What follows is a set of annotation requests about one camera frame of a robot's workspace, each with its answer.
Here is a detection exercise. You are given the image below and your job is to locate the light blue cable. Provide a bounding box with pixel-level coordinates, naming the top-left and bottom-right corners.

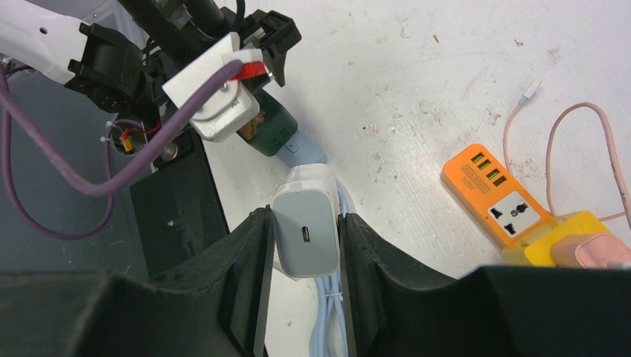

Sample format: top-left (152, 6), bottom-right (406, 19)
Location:
top-left (308, 179), bottom-right (352, 357)

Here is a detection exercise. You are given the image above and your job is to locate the yellow cube adapter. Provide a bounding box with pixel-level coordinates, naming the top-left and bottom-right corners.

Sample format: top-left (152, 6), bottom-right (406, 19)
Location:
top-left (502, 210), bottom-right (611, 267)

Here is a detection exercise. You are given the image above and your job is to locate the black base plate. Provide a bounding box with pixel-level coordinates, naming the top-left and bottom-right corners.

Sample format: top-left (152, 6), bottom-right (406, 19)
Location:
top-left (130, 127), bottom-right (230, 278)

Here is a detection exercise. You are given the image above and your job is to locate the dark green cube adapter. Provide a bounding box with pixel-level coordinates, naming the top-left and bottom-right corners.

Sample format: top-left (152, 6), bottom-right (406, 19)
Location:
top-left (237, 90), bottom-right (298, 157)

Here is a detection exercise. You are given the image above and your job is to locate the light blue power strip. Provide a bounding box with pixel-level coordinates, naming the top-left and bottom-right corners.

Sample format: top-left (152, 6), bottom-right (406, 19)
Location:
top-left (275, 130), bottom-right (327, 168)

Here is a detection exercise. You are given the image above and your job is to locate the white plug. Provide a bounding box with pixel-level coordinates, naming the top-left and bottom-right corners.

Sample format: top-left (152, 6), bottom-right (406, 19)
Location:
top-left (272, 164), bottom-right (341, 278)

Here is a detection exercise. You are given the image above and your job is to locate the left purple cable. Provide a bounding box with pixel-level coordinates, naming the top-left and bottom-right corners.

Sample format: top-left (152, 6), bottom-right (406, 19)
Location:
top-left (0, 59), bottom-right (245, 242)

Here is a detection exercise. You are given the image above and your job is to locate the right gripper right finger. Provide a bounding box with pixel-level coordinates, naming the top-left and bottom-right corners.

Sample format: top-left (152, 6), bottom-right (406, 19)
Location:
top-left (339, 213), bottom-right (630, 356)

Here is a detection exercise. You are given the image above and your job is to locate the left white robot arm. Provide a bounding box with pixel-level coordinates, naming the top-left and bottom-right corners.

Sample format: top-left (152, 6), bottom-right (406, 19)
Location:
top-left (1, 1), bottom-right (301, 113)

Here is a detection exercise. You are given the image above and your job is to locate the pink charger plug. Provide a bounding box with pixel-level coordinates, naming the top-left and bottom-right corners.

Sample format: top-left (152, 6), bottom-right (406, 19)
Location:
top-left (551, 233), bottom-right (630, 269)

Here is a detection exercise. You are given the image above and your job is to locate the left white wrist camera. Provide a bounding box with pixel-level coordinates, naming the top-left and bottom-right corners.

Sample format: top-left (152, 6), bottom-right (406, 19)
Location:
top-left (162, 32), bottom-right (269, 142)

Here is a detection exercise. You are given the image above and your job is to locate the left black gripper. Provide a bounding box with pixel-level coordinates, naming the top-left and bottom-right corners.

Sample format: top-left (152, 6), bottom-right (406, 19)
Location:
top-left (119, 0), bottom-right (302, 87)

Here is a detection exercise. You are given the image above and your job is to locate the orange power strip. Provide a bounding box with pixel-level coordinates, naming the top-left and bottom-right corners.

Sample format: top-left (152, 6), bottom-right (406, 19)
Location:
top-left (441, 144), bottom-right (551, 248)

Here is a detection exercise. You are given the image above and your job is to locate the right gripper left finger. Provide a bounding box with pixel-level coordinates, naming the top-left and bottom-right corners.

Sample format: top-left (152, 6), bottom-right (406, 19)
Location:
top-left (1, 207), bottom-right (275, 356)

